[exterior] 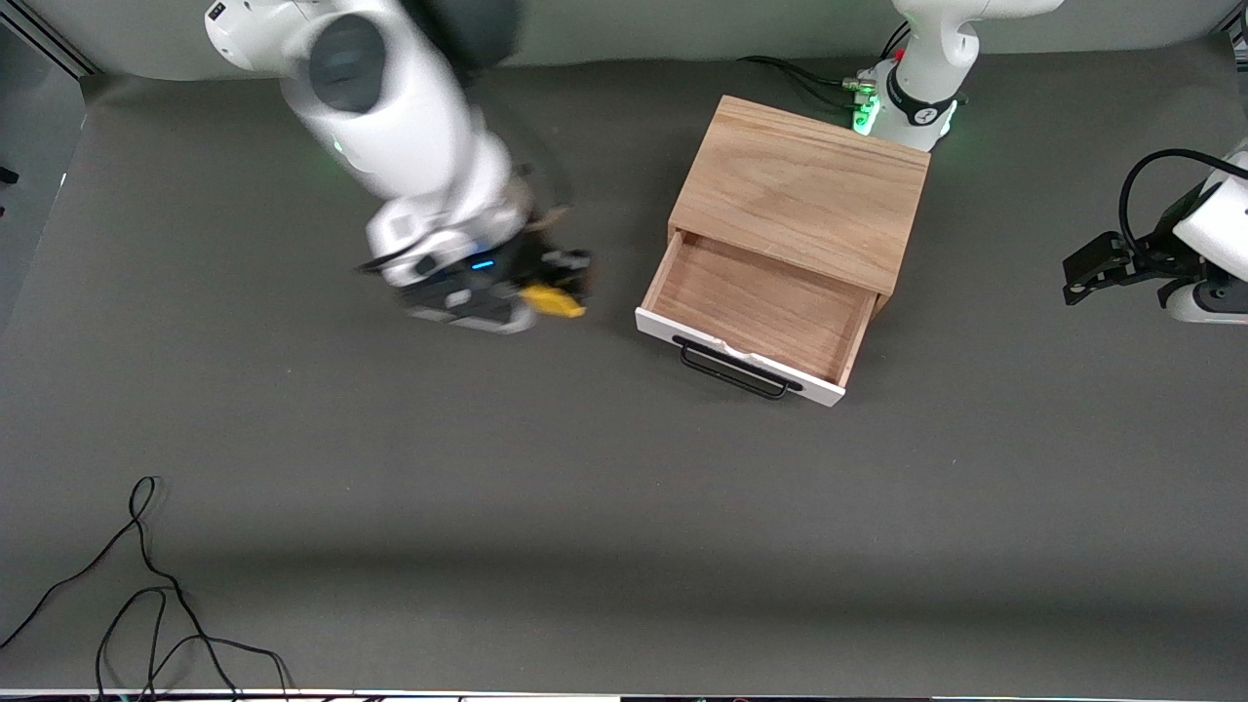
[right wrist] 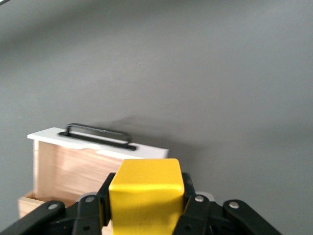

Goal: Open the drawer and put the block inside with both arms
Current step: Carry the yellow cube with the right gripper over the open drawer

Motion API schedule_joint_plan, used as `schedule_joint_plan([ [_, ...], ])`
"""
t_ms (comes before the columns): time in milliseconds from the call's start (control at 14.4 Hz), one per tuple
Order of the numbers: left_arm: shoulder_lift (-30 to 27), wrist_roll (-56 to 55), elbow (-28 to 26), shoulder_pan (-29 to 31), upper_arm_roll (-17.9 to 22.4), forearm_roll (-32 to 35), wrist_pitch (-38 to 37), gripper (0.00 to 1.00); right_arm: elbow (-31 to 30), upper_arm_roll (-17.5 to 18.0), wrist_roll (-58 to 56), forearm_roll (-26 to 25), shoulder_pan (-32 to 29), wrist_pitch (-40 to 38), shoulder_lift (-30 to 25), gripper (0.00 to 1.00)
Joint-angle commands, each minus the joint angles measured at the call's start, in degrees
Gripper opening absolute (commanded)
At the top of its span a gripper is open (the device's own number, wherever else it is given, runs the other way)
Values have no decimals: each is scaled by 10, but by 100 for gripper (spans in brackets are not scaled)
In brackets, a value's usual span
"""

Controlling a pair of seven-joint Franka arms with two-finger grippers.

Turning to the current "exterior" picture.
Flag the thin black loose cable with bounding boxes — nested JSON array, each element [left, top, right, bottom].
[[0, 476, 293, 701]]

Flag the aluminium frame rail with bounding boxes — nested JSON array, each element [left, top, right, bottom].
[[0, 0, 100, 81]]

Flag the yellow wooden block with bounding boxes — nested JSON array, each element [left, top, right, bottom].
[[520, 283, 588, 321]]

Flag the black metal drawer handle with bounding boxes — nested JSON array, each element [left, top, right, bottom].
[[673, 336, 805, 400]]

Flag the grey table mat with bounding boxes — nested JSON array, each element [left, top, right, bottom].
[[0, 37, 1248, 695]]

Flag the white-fronted wooden drawer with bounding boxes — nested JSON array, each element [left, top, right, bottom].
[[635, 229, 879, 408]]

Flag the black left arm base cables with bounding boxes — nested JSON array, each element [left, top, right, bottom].
[[738, 21, 913, 110]]

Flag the wooden drawer cabinet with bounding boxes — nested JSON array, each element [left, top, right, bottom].
[[667, 95, 931, 319]]

